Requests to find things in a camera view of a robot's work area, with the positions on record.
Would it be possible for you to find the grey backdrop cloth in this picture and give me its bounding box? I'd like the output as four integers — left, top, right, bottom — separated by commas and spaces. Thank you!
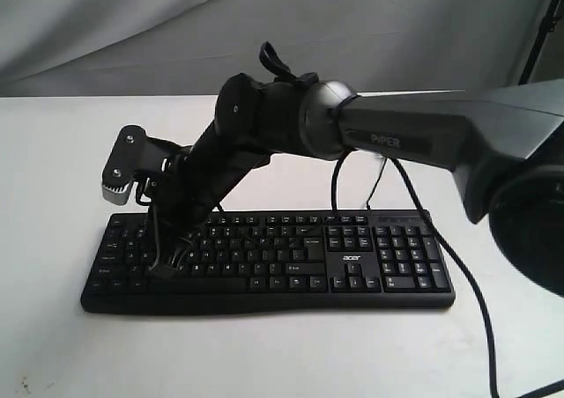
1, 0, 549, 97

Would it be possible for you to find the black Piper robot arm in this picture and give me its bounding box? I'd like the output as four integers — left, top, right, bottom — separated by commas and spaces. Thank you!
151, 73, 563, 295

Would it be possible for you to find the black Acer keyboard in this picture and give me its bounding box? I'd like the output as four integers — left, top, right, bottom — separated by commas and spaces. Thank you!
80, 210, 456, 315

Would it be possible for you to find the black tripod stand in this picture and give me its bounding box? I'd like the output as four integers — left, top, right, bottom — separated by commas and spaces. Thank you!
517, 0, 563, 85

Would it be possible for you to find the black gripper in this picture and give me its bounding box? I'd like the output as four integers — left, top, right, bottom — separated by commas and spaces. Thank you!
148, 140, 271, 279

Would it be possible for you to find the black keyboard USB cable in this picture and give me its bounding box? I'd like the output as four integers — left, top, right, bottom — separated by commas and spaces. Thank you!
364, 156, 389, 210

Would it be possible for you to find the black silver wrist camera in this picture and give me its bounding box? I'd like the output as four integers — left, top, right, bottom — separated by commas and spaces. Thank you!
101, 125, 181, 206

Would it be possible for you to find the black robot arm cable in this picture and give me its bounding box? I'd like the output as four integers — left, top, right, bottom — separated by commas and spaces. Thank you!
258, 41, 506, 398

